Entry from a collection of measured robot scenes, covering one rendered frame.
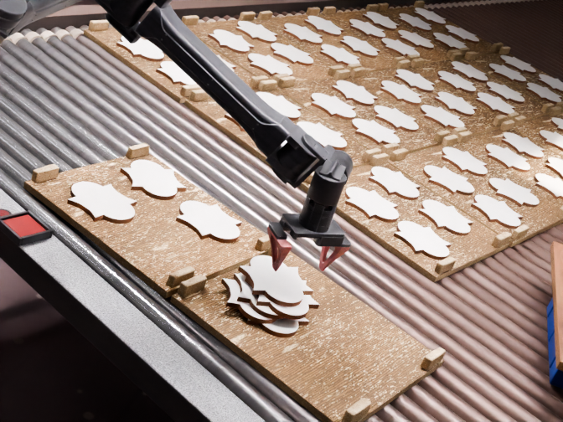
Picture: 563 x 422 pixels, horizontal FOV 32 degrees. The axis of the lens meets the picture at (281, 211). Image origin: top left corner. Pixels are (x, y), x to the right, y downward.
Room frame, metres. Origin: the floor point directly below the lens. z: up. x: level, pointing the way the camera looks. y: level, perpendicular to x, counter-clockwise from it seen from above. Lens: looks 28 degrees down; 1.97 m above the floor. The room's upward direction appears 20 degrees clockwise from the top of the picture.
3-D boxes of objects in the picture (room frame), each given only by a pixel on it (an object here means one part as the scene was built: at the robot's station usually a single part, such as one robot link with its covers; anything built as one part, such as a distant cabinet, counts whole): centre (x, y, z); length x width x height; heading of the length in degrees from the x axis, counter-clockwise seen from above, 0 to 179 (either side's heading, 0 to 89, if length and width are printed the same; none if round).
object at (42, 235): (1.57, 0.45, 0.92); 0.08 x 0.08 x 0.02; 58
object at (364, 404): (1.35, -0.23, 0.95); 0.06 x 0.02 x 0.03; 151
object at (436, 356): (1.58, -0.36, 0.95); 0.06 x 0.02 x 0.03; 151
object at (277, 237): (1.54, -0.03, 1.09); 0.07 x 0.07 x 0.09; 33
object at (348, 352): (1.56, -0.13, 0.93); 0.41 x 0.35 x 0.02; 61
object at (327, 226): (1.56, -0.06, 1.16); 0.10 x 0.07 x 0.07; 123
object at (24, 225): (1.57, 0.45, 0.92); 0.06 x 0.06 x 0.01; 58
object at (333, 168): (1.57, -0.06, 1.22); 0.07 x 0.06 x 0.07; 175
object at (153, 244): (1.76, 0.24, 0.93); 0.41 x 0.35 x 0.02; 61
